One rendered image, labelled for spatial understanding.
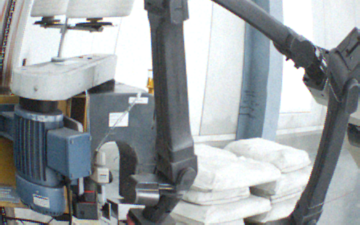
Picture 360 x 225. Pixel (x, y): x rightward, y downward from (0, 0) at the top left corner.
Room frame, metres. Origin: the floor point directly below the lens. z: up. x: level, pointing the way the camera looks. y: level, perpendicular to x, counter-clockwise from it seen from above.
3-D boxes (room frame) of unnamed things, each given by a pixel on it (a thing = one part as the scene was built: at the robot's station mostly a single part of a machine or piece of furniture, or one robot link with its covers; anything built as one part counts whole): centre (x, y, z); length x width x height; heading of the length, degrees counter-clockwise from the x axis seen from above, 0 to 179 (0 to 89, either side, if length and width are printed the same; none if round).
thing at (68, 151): (1.57, 0.21, 1.25); 0.10 x 0.08 x 0.12; 156
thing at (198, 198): (4.94, -0.15, 0.44); 0.66 x 0.42 x 0.14; 36
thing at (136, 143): (2.07, 0.21, 1.21); 0.30 x 0.25 x 0.30; 41
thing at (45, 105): (1.62, 0.31, 1.35); 0.12 x 0.12 x 0.04
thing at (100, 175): (1.86, 0.16, 1.14); 0.05 x 0.04 x 0.16; 131
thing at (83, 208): (1.89, 0.22, 1.04); 0.08 x 0.06 x 0.05; 131
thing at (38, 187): (1.62, 0.31, 1.21); 0.15 x 0.15 x 0.25
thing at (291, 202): (5.22, -0.76, 0.20); 0.67 x 0.43 x 0.15; 131
